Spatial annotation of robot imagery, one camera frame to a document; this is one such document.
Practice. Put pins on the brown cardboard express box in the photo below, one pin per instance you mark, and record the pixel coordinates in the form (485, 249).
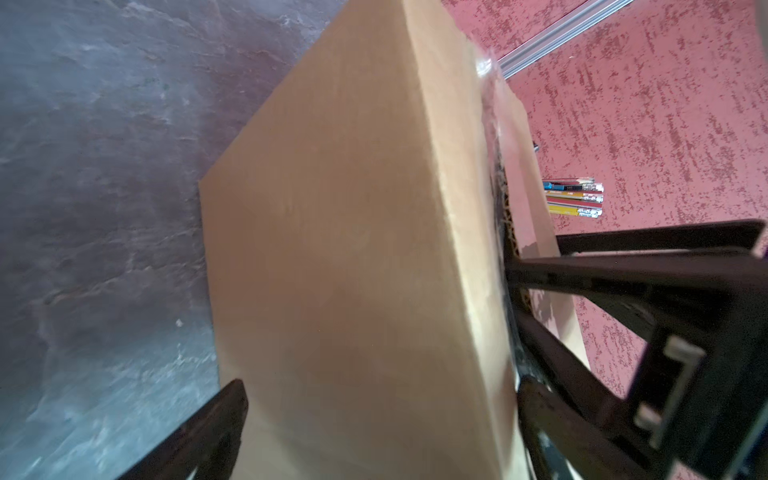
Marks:
(354, 259)

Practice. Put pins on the aluminium corner post right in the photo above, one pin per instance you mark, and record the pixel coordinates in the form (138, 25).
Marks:
(584, 17)

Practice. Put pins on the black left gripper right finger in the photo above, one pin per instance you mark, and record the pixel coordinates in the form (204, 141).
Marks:
(593, 456)

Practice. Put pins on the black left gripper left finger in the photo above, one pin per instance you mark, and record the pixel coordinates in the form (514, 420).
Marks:
(205, 446)

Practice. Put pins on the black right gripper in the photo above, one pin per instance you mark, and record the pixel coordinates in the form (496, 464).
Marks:
(700, 393)

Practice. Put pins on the coloured pencils bundle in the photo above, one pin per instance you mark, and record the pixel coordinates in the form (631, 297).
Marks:
(578, 197)

